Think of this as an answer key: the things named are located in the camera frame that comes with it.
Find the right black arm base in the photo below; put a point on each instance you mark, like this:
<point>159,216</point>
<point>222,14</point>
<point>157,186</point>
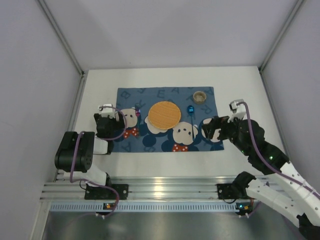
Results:
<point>226,191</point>

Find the round woven wicker plate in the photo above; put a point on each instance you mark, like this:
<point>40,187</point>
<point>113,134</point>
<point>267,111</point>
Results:
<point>164,115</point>

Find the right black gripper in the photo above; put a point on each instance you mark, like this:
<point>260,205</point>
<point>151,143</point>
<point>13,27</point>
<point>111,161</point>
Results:
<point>222,127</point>

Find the iridescent purple fork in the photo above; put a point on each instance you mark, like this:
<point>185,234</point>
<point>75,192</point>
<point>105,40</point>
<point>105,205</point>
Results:
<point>138,116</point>

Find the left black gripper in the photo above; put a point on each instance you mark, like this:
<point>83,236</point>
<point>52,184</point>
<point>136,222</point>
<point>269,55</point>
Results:
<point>119,120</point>

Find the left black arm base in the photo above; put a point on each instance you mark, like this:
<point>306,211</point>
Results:
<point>99,193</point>

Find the blue bear placemat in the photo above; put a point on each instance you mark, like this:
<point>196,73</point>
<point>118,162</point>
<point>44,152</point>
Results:
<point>177,139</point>

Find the aluminium frame post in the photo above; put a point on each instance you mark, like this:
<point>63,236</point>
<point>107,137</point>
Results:
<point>293,13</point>
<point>60,35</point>

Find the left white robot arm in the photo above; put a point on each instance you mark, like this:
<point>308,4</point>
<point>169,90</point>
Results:
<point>76,151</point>

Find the left aluminium frame post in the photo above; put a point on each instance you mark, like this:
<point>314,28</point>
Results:
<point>60,35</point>

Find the slotted grey cable duct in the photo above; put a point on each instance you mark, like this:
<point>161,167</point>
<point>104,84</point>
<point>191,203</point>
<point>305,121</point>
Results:
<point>148,207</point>

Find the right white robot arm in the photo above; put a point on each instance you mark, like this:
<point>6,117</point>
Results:
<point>301,202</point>

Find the small beige cup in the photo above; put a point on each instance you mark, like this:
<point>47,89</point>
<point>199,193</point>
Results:
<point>199,97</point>

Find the iridescent blue spoon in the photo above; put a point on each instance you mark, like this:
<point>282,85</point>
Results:
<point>191,111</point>

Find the aluminium mounting rail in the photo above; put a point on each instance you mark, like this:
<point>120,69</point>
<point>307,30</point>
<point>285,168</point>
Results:
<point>150,189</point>

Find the right aluminium frame post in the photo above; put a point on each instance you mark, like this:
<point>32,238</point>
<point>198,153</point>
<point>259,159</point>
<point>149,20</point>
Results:
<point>293,13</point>

